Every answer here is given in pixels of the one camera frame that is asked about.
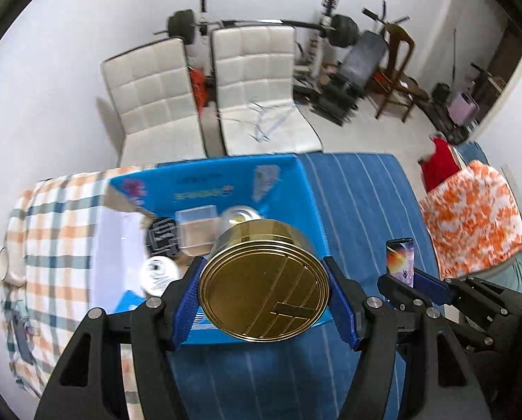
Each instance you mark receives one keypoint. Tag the gold round tin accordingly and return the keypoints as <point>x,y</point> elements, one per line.
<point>263,282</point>

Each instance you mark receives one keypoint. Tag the dark blue smartphone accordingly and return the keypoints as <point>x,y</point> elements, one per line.
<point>22,333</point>

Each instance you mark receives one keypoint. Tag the pink small suitcase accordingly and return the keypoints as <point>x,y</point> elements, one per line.
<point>462,109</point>

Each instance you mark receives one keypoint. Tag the brown wooden chair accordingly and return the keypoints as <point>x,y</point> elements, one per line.
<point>391,82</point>

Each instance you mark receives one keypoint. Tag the black patterned round tin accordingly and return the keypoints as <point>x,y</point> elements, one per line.
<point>161,238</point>

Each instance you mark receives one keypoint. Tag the blue wire hanger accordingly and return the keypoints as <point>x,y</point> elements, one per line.
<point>268,118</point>

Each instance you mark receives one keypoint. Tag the white round labelled tin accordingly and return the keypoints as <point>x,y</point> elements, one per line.
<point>156,273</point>

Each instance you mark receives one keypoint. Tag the left white padded chair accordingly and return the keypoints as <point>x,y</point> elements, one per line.
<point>151,90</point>

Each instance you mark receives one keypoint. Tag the blue milk carton box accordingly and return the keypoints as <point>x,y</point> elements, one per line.
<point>275,185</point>

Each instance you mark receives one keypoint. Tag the colourful small card box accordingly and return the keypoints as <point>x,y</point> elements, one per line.
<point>400,259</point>

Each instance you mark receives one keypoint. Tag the white ceramic mug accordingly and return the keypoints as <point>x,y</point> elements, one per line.
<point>12,267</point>

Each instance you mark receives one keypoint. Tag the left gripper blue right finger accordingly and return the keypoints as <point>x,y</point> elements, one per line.
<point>343,303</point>

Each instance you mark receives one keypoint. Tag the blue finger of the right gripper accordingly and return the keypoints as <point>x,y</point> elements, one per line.
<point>398,293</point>
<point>431,287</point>

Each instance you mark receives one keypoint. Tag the right white padded chair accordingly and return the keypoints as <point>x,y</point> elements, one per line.
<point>257,64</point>

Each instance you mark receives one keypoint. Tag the plaid checkered tablecloth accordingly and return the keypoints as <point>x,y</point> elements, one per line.
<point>54,225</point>

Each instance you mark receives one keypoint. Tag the orange white floral cushion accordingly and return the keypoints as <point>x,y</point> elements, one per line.
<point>473,221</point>

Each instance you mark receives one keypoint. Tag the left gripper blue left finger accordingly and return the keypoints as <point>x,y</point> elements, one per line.
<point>183,303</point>

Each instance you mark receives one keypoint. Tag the barbell with black plates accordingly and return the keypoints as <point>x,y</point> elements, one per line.
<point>341,31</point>

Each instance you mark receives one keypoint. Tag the clear acrylic cube box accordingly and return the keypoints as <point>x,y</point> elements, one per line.
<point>197,230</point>

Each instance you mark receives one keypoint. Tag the white padded chair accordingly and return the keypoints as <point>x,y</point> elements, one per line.
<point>257,64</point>
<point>151,90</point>

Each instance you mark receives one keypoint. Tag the black weight bench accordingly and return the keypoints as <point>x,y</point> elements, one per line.
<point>348,83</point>

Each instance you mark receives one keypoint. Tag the red cloth bag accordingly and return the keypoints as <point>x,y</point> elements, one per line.
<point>440,165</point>

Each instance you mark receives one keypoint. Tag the blue striped tablecloth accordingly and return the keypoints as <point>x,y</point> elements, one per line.
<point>364,200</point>

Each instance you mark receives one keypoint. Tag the silver round tin can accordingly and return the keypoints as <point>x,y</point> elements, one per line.
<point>235,215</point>

